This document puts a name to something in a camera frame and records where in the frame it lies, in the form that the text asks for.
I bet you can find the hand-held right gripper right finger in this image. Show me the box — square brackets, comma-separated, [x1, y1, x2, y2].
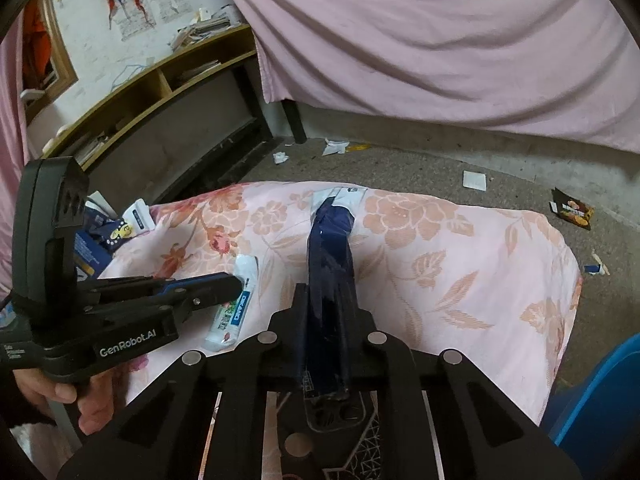
[345, 287, 583, 480]

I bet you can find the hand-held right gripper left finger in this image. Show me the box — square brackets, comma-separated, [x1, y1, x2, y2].
[57, 282, 313, 480]

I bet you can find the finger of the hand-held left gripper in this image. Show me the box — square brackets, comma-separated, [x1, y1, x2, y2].
[75, 272, 237, 302]
[86, 274, 247, 324]

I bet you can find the white toothpaste tube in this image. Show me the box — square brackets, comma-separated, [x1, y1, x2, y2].
[204, 254, 260, 353]

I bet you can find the dark blue umbrella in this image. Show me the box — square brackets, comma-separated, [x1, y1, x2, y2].
[300, 195, 359, 401]

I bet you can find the blue plastic bucket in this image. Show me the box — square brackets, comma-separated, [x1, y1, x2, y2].
[547, 332, 640, 461]

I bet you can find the person's left hand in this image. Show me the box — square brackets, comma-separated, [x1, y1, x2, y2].
[12, 367, 117, 436]

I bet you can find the blue cardboard box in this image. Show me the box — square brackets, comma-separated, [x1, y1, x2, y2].
[74, 191, 132, 281]

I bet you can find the white cartoon snack packet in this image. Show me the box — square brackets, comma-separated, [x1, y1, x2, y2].
[122, 199, 157, 233]

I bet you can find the pink curtain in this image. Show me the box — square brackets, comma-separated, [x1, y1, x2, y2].
[0, 10, 31, 301]

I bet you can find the floral pink blanket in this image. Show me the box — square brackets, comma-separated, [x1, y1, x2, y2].
[97, 180, 585, 480]

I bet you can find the pile of shelf papers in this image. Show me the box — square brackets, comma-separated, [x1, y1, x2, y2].
[75, 130, 108, 163]

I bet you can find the grey plastic packet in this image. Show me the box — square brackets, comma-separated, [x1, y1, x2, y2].
[311, 186, 369, 231]

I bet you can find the wooden shelf desk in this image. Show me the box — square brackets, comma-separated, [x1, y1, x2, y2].
[82, 52, 307, 206]

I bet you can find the wooden shelf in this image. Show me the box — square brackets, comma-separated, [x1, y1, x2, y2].
[42, 22, 258, 171]

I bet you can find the orange cloth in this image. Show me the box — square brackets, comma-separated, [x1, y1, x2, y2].
[22, 0, 53, 88]

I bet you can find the thin stack of papers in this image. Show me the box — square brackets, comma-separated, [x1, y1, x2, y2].
[175, 60, 223, 86]

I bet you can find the dark snack wrapper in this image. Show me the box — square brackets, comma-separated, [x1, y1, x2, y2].
[550, 187, 597, 231]

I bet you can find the small white blue scrap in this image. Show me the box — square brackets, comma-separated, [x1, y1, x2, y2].
[585, 249, 611, 277]

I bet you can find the stack of books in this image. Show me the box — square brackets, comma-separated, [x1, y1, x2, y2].
[170, 5, 246, 51]

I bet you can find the wooden window frame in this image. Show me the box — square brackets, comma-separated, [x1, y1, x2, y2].
[20, 0, 80, 126]

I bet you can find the blue wire hanger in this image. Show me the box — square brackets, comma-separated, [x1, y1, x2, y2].
[110, 57, 156, 93]

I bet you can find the paper wall chart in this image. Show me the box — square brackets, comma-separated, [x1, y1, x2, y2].
[145, 0, 198, 23]
[114, 2, 158, 41]

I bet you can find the pink wall sheet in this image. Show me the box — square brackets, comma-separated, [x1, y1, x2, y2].
[207, 0, 640, 153]

